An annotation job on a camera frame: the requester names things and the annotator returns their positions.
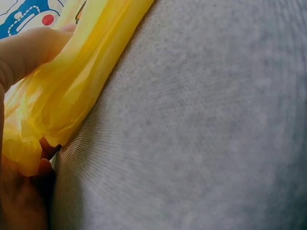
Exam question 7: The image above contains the person's left hand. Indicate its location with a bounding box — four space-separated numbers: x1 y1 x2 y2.
0 23 78 230

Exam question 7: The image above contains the yellow plastic bag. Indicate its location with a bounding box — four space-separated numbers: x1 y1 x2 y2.
1 0 154 177

